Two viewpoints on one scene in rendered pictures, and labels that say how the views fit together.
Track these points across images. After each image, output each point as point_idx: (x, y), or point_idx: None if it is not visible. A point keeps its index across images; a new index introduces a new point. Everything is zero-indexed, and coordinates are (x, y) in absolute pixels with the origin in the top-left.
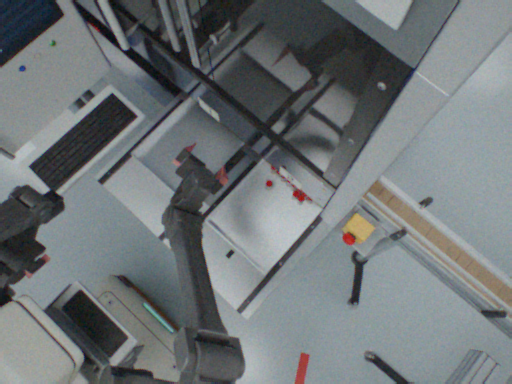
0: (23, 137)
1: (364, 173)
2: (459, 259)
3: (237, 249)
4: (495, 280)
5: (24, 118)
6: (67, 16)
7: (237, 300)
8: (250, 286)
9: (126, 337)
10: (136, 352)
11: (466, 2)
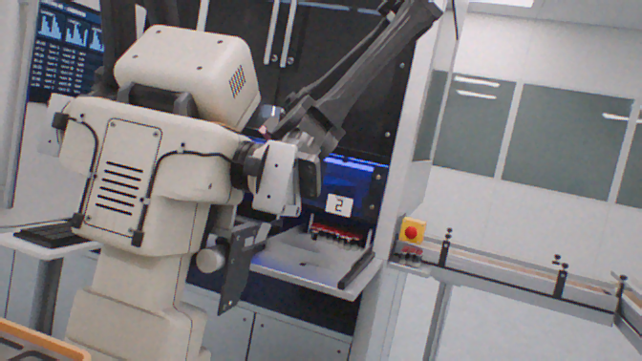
0: (15, 211)
1: (415, 94)
2: (502, 265)
3: (311, 253)
4: (540, 273)
5: (35, 185)
6: None
7: (332, 284)
8: (339, 279)
9: (242, 222)
10: (246, 265)
11: None
